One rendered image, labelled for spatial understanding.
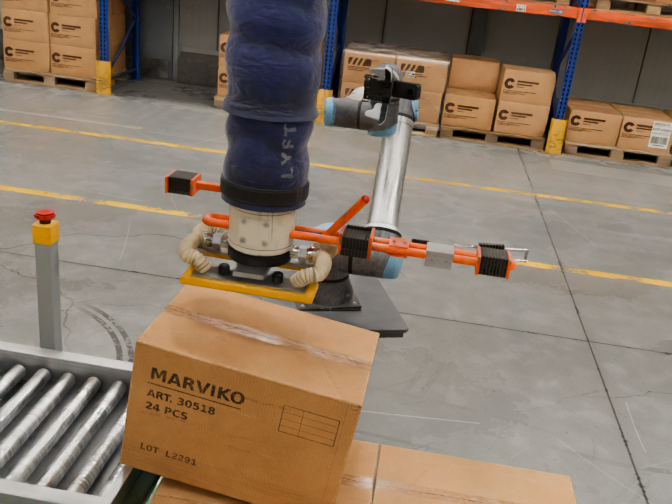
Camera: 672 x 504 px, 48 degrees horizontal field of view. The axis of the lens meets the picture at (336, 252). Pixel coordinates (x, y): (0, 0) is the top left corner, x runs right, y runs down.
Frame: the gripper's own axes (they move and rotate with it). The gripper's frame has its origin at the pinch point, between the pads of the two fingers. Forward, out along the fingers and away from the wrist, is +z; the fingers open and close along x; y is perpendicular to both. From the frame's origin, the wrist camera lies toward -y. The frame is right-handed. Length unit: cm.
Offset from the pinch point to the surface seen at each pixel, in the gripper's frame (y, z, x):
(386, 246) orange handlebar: -6.5, 25.0, -32.6
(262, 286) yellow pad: 22, 35, -44
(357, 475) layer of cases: -7, 20, -108
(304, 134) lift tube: 16.6, 27.1, -6.3
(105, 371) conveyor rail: 83, -7, -105
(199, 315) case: 43, 21, -63
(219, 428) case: 30, 42, -84
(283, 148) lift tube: 20.8, 30.3, -9.5
